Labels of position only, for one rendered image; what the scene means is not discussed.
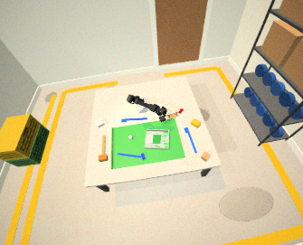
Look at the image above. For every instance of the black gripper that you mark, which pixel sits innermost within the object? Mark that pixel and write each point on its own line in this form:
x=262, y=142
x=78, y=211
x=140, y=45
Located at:
x=162, y=118

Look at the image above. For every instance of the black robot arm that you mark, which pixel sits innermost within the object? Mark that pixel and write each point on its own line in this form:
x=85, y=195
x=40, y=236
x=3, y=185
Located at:
x=154, y=108

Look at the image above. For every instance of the brown cube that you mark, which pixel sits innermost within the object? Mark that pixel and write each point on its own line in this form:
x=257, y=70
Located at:
x=205, y=156

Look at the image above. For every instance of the yellow rectangular block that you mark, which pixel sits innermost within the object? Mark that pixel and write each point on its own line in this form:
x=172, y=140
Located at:
x=195, y=123

